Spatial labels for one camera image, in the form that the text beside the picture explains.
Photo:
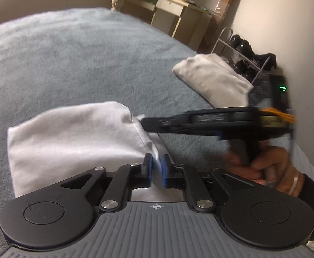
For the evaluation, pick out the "beige rolled cloth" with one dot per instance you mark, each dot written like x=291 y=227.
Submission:
x=216 y=78

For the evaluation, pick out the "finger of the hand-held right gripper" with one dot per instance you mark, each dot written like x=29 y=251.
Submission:
x=159 y=121
x=194 y=134

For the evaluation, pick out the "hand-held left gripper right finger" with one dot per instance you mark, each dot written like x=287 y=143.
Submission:
x=165 y=172

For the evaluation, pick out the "silver bangle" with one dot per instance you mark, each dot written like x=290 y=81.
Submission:
x=294 y=182

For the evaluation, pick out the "cream wooden desk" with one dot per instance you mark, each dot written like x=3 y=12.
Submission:
x=167 y=8

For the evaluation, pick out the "person's right hand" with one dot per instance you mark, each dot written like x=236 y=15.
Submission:
x=275 y=161

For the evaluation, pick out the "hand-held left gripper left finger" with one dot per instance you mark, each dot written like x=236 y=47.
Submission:
x=149 y=169

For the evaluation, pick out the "white metal shoe rack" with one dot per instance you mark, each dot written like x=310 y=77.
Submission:
x=224 y=39

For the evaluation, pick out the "white button shirt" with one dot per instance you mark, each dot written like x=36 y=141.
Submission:
x=79 y=145

